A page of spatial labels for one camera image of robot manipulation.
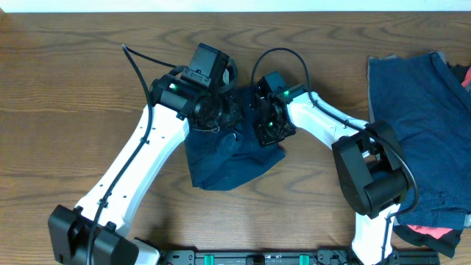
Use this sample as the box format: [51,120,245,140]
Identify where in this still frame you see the red garment in pile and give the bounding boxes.
[407,68,470,239]

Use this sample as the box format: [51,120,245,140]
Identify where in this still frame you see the dark navy shorts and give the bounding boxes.
[185,88,285,191]

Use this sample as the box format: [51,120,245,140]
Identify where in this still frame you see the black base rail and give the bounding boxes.
[157,249,441,265]

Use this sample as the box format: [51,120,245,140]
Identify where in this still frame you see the blue denim garment pile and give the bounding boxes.
[368,52,470,230]

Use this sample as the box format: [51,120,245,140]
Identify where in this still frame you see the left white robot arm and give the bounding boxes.
[48,43,243,265]

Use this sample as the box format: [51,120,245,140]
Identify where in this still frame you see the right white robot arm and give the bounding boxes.
[254,71,411,264]

